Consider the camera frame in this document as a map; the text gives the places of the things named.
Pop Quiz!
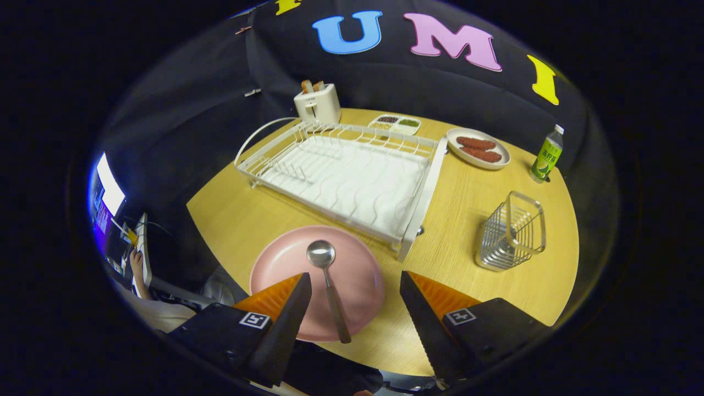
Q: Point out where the green label drink bottle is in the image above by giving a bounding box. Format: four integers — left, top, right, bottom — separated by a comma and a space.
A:
530, 124, 565, 183

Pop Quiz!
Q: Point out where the white divided seasoning tray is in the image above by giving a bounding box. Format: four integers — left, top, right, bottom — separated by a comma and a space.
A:
367, 113, 422, 136

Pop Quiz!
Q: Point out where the white toaster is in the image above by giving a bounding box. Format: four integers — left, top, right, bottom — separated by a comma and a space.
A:
293, 83, 342, 125

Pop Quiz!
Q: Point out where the pink plate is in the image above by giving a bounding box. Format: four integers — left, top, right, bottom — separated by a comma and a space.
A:
249, 225, 384, 343

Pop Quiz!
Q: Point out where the lit computer monitor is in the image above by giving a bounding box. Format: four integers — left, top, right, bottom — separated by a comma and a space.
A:
88, 153, 126, 232

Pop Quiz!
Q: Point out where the white oval dish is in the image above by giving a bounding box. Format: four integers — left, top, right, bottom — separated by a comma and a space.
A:
445, 127, 511, 171

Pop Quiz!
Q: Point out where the metal wire basket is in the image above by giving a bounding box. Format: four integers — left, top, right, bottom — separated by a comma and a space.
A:
475, 190, 547, 272

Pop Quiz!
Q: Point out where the brown sausage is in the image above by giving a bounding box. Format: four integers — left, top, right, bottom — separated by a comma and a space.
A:
460, 146, 503, 163
456, 136, 497, 151

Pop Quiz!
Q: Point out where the white wire dish rack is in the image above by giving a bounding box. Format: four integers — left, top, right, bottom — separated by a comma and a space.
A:
234, 117, 448, 262

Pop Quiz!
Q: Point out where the black backdrop cloth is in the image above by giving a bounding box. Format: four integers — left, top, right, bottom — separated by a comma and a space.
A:
96, 0, 619, 287

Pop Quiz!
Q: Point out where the wooden handle metal spoon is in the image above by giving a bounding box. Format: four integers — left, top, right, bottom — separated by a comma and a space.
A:
306, 240, 352, 344

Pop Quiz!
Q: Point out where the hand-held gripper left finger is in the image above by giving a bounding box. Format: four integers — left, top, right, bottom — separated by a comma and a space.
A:
168, 272, 312, 387

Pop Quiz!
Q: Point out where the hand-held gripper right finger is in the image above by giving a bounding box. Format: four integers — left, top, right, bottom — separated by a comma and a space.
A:
399, 270, 551, 386

